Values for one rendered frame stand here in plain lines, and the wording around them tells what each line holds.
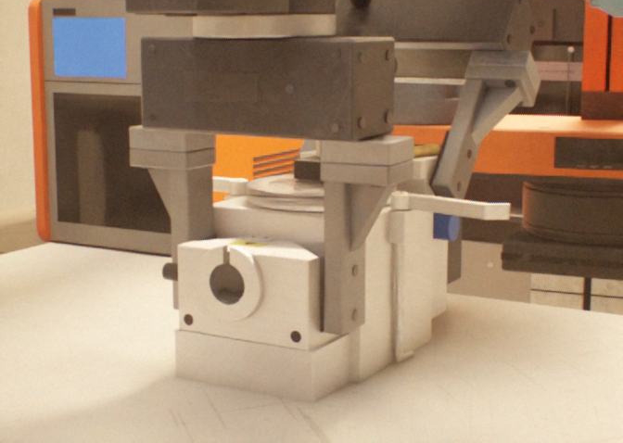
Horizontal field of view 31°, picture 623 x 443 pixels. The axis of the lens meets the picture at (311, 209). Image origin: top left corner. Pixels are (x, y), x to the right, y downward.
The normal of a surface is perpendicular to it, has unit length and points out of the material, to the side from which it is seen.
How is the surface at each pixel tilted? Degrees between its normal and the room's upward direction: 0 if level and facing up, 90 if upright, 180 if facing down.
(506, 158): 90
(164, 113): 90
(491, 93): 50
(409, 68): 140
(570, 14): 90
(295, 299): 90
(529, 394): 0
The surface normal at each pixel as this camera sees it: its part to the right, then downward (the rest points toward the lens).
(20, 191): -0.50, 0.14
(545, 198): -0.80, 0.10
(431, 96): 0.02, -0.14
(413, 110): -0.28, 0.15
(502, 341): 0.00, -0.99
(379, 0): -0.38, -0.52
